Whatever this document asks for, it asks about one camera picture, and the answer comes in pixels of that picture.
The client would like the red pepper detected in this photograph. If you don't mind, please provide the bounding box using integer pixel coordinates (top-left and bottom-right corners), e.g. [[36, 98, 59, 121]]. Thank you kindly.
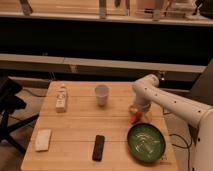
[[131, 112, 142, 124]]

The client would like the green bowl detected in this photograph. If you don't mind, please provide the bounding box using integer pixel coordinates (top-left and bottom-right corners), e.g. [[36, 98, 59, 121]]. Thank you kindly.
[[127, 123, 166, 163]]

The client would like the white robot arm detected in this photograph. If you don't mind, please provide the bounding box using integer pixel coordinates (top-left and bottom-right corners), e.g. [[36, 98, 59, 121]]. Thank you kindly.
[[132, 74, 213, 171]]

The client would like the white sponge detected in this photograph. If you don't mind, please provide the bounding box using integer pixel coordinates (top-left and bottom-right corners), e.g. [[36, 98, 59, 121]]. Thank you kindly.
[[35, 129, 52, 151]]

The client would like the white plastic cup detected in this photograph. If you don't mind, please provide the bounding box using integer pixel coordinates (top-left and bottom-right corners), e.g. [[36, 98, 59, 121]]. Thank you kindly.
[[95, 85, 109, 106]]

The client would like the black rectangular block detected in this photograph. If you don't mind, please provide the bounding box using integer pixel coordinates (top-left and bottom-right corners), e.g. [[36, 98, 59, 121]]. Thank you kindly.
[[92, 135, 105, 161]]

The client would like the white small bottle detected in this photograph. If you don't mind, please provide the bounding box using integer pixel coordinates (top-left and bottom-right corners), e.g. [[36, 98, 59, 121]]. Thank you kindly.
[[55, 84, 68, 113]]

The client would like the black tripod stand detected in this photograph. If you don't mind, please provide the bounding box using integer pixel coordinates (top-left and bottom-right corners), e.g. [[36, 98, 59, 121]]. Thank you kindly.
[[0, 76, 39, 154]]

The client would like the long wooden bench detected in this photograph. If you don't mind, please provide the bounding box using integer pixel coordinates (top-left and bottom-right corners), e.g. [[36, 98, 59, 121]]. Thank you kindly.
[[0, 53, 206, 81]]

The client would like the black cable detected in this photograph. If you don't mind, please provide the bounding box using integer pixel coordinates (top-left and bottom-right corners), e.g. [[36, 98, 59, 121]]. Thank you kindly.
[[162, 108, 193, 171]]

